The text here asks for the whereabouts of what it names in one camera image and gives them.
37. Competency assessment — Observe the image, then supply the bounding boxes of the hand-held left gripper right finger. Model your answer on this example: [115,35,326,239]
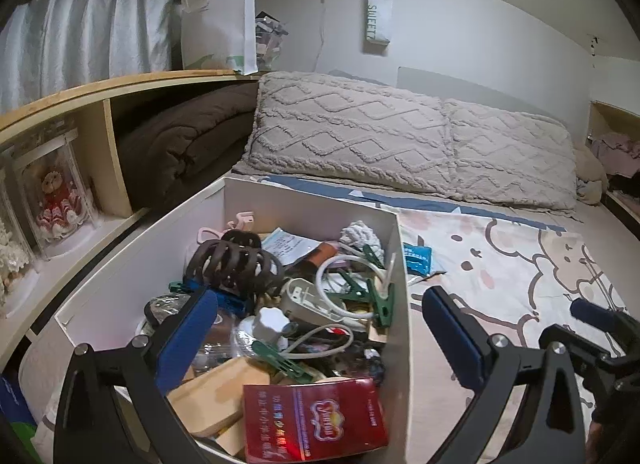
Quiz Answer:
[422,286,588,464]

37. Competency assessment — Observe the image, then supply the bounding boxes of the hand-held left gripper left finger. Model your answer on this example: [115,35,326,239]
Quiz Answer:
[52,286,219,464]

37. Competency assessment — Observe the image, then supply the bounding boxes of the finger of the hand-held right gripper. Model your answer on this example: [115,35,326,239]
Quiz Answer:
[539,325,614,375]
[570,298,640,345]

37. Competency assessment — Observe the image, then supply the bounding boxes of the dark brown hair claw clip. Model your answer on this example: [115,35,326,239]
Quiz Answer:
[185,229,286,299]

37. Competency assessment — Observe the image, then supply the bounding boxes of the white shoe box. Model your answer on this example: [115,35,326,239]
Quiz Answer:
[54,175,416,464]

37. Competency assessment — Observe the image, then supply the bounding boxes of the beige block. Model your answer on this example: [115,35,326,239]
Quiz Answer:
[167,356,273,437]

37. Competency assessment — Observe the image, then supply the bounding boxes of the beige bed sheet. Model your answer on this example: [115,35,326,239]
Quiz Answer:
[550,199,640,315]

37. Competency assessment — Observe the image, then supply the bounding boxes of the cartoon printed blanket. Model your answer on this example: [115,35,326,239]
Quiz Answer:
[265,175,633,464]

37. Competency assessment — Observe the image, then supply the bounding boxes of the blue foil packet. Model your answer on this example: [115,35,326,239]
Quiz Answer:
[402,243,446,277]

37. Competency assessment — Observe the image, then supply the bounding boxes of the white knob cap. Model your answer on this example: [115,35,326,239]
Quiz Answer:
[254,306,293,345]

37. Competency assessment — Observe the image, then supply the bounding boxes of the white power adapter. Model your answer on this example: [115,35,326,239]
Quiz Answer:
[279,278,373,331]

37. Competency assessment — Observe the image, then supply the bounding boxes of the pink plastic clips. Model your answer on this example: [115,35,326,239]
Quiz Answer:
[197,211,256,245]

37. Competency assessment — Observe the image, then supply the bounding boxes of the white paper slip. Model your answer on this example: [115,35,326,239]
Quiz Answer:
[260,229,323,267]

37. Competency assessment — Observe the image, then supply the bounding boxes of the white fluffy scrunchie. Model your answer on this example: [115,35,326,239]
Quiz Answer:
[341,221,383,252]

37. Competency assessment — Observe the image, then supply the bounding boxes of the beige plush blanket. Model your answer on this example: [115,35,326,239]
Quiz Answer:
[572,146,608,205]

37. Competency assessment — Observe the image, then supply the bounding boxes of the red packet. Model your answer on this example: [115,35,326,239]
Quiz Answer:
[242,376,391,464]

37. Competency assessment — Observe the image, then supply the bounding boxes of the pink clothes pile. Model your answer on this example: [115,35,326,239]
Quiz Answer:
[590,131,640,175]

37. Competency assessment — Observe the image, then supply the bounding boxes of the beige knitted pillow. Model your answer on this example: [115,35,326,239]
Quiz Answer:
[442,98,581,212]
[232,71,451,195]

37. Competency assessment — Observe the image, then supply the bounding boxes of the blue and green box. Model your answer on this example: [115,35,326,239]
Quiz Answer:
[0,371,43,464]

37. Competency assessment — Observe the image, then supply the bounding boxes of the cream frilly doll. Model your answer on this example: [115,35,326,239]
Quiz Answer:
[0,221,36,305]

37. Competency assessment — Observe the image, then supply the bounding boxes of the white wardrobe niche shelf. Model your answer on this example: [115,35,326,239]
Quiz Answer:
[587,100,640,225]

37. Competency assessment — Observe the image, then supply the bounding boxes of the folded brown blanket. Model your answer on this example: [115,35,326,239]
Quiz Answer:
[114,82,261,209]

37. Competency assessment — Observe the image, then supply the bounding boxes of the teddy bear in red dress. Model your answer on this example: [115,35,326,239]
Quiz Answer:
[32,169,83,239]

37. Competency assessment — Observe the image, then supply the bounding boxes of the doll in clear case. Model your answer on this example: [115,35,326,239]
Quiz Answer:
[10,126,98,259]

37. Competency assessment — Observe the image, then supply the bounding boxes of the wooden shelf unit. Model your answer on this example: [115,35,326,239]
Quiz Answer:
[0,68,266,360]

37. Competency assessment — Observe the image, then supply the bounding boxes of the clear plastic container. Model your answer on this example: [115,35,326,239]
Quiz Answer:
[255,16,288,72]

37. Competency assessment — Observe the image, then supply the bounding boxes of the white paper bag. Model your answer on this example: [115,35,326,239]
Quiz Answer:
[180,0,258,75]

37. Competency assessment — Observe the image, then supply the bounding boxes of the light blue curtain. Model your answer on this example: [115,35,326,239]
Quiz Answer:
[0,0,181,114]

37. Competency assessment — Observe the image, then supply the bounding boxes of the white hanging bag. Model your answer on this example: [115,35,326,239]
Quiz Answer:
[362,0,393,52]

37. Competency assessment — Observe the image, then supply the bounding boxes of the grey cable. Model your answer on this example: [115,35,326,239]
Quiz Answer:
[287,324,356,357]

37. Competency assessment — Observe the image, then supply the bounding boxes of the white cable loop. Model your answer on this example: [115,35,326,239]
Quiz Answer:
[317,254,396,325]

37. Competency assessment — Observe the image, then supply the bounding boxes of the white wall cable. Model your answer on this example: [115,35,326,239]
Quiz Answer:
[312,0,333,72]

